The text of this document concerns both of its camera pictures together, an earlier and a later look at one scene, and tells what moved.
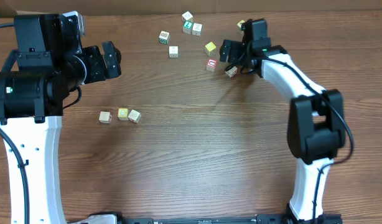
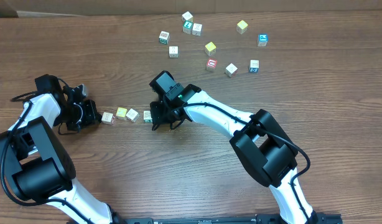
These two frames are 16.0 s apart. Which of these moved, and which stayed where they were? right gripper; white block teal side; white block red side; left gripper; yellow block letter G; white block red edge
Moved: right gripper; left gripper
Stayed: white block red edge; white block red side; white block teal side; yellow block letter G
